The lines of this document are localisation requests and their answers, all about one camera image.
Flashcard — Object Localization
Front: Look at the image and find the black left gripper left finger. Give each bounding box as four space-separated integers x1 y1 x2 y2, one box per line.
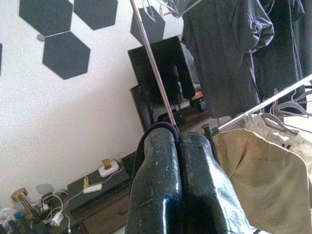
124 127 183 234

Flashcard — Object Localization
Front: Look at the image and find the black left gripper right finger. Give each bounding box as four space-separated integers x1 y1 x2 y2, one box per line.
179 131 254 234

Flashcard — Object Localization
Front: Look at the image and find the grey hanger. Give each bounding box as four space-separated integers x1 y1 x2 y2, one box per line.
259 111 300 136

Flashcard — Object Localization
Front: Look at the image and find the dark wooden low console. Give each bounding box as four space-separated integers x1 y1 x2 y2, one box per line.
7 107 213 234

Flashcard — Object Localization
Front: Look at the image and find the beige garment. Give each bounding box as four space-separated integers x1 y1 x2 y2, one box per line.
213 128 312 231

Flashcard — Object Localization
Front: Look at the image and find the white power adapter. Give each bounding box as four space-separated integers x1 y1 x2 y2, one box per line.
82 184 103 195

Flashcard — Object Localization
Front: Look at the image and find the black flat screen television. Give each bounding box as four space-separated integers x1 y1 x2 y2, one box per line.
128 35 208 117

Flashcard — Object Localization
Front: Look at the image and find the blue-grey garment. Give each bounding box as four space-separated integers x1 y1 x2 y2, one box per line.
181 0 276 119

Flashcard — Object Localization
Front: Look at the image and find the brass ornament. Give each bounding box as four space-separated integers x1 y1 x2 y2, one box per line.
11 187 34 221

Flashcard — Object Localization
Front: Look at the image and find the black shirt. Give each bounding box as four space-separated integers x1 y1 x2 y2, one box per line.
252 0 312 104

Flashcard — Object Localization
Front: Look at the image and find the white power strip red switch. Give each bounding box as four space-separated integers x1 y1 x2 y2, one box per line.
98 161 120 178

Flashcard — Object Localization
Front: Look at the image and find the white charger with cable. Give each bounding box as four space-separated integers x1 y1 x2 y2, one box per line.
42 194 74 234

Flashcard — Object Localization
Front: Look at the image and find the black clothes rack silver rail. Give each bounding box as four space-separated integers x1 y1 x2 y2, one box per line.
129 0 312 156

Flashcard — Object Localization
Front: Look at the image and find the dark grey hexagon wall panel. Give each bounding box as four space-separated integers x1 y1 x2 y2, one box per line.
42 31 91 80
130 6 166 47
73 0 119 31
19 0 74 37

